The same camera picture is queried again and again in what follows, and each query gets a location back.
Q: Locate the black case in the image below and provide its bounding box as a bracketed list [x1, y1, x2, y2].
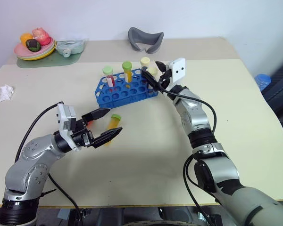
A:
[261, 58, 283, 142]

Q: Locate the blue bottle cap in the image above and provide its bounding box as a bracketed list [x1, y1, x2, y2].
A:
[254, 73, 272, 91]

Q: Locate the light green plate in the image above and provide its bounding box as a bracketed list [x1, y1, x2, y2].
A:
[15, 40, 56, 59]

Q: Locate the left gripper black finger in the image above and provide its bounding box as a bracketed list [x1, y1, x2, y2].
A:
[93, 127, 123, 149]
[81, 108, 111, 123]

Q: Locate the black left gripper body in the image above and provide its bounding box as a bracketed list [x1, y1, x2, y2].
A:
[72, 118, 95, 148]

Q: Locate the yellow tube with green cap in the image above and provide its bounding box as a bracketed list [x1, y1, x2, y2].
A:
[122, 61, 133, 83]
[103, 113, 122, 147]

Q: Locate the small grey block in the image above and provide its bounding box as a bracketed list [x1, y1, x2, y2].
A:
[57, 208, 69, 220]

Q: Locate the grey curved foam pad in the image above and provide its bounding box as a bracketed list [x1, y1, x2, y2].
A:
[127, 26, 165, 54]

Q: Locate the green table mat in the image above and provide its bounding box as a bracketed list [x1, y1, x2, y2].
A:
[16, 46, 83, 69]

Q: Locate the crumpled white tissue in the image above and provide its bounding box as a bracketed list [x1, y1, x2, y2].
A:
[0, 84, 15, 103]

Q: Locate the stack of coloured plates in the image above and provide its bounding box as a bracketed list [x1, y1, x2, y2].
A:
[16, 42, 57, 62]

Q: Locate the dark brown green toy food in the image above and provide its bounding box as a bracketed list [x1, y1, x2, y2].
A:
[25, 39, 42, 52]

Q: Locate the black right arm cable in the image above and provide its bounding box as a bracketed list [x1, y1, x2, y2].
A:
[163, 88, 219, 226]

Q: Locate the red tube with green cap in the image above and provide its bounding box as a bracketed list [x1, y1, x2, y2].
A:
[102, 66, 117, 92]

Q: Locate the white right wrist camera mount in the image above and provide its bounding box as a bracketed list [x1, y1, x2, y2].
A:
[166, 57, 187, 85]

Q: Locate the pale green pouch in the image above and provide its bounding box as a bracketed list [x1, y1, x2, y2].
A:
[55, 38, 87, 58]

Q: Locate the pink plate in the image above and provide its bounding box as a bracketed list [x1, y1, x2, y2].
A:
[14, 37, 54, 57]

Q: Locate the pink toy food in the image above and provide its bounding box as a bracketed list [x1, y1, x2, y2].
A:
[32, 27, 50, 46]

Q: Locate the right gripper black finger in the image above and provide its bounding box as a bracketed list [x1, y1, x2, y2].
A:
[155, 61, 167, 73]
[141, 69, 162, 93]

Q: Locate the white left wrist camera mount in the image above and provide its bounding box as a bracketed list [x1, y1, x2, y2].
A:
[56, 103, 83, 152]

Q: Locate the tube with pale yellow cap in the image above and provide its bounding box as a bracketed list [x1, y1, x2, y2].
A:
[146, 66, 159, 90]
[140, 57, 152, 71]

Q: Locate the blue test tube rack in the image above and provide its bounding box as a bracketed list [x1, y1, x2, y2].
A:
[95, 68, 160, 109]

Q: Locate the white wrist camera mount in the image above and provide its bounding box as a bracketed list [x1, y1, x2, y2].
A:
[166, 57, 187, 85]
[56, 103, 83, 152]

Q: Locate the orange toy food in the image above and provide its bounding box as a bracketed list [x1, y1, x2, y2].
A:
[19, 32, 35, 44]

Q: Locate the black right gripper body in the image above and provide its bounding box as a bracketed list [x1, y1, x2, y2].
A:
[156, 69, 173, 91]

